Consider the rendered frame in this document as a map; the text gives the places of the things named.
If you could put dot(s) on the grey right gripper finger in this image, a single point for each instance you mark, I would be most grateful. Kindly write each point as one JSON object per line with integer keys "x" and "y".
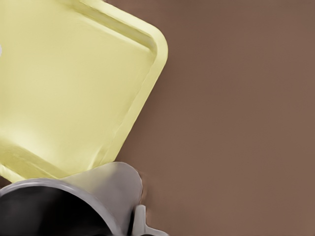
{"x": 141, "y": 227}

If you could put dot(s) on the white IKEA cup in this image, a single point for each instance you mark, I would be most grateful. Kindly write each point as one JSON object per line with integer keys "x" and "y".
{"x": 108, "y": 186}

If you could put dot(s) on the pale yellow tray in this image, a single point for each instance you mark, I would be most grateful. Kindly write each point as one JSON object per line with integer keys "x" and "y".
{"x": 73, "y": 93}

